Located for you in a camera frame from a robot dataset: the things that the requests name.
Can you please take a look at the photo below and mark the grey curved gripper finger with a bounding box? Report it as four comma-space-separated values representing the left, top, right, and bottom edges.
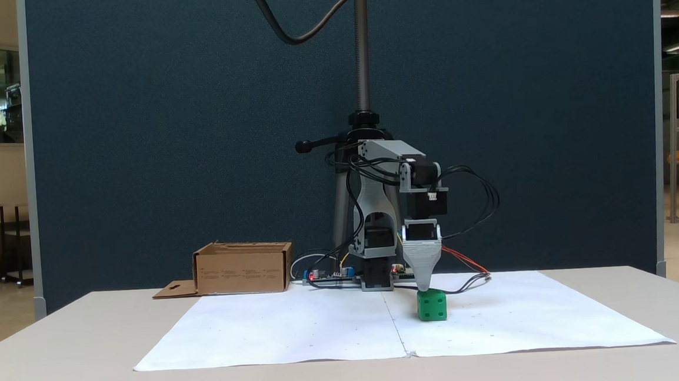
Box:
403, 239, 446, 293

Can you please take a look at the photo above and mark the green die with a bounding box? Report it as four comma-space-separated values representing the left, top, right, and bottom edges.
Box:
417, 288, 449, 323

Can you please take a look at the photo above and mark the grey circuit board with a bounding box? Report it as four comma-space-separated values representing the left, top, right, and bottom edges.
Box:
391, 262, 432, 285

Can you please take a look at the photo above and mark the blue circuit board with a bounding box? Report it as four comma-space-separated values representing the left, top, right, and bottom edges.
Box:
301, 264, 359, 286

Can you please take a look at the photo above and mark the white paper sheet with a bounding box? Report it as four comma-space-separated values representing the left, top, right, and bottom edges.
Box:
129, 281, 410, 375
382, 261, 677, 363

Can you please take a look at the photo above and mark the black and silver tripod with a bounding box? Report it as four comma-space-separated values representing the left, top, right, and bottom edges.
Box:
286, 0, 407, 259

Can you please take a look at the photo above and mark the brown cardboard box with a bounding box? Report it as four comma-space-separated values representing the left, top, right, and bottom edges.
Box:
149, 236, 297, 301

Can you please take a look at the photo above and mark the dark blue partition panel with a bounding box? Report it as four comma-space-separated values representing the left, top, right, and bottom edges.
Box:
15, 0, 679, 319

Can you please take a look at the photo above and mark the black metal rack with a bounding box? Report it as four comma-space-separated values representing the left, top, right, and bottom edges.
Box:
0, 202, 35, 289

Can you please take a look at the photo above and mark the long black cable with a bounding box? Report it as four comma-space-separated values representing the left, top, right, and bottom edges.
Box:
394, 272, 493, 299

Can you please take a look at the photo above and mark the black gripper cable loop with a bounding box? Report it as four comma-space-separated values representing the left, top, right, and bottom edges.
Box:
432, 163, 502, 242

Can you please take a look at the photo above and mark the white cable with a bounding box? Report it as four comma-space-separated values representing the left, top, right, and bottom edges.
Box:
289, 250, 337, 280

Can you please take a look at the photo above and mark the thick black hanging cable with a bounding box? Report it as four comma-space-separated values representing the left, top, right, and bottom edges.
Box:
245, 0, 372, 49

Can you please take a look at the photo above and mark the wall window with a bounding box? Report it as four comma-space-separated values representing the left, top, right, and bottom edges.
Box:
0, 38, 26, 151

